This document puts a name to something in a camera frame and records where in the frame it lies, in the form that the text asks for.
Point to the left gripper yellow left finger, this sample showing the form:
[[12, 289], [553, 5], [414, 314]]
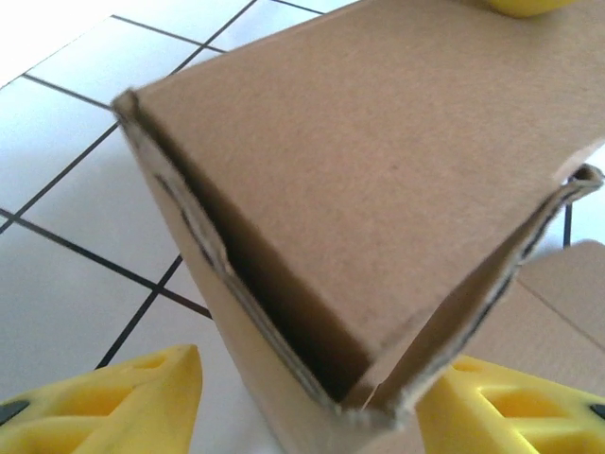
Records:
[[118, 411]]

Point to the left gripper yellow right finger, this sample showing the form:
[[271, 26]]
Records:
[[520, 416]]

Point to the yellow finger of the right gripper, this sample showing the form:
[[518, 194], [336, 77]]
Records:
[[529, 6]]

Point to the brown cardboard box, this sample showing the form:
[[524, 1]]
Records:
[[359, 165]]

